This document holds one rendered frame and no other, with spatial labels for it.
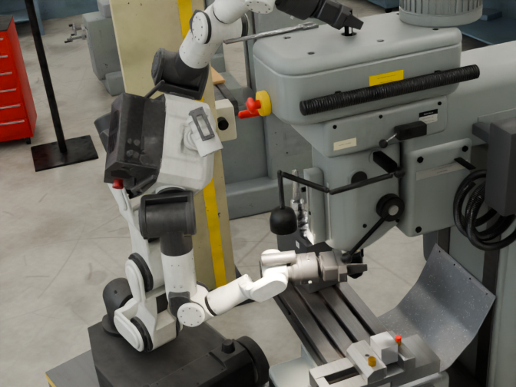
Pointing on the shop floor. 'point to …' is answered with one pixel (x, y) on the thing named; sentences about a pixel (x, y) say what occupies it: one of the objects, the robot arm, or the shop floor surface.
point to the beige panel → (212, 223)
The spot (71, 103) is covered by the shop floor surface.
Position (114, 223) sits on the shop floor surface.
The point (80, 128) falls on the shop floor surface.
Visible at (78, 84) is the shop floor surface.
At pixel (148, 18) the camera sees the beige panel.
